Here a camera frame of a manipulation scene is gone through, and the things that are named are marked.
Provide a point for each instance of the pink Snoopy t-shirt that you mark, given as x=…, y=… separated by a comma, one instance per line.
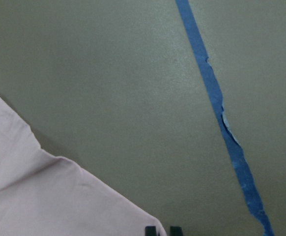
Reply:
x=46, y=195

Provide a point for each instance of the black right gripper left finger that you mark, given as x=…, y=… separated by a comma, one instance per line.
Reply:
x=150, y=231

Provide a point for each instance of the blue tape line lengthwise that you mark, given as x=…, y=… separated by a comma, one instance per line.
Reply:
x=236, y=153

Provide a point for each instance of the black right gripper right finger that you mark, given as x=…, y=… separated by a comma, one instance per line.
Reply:
x=175, y=231

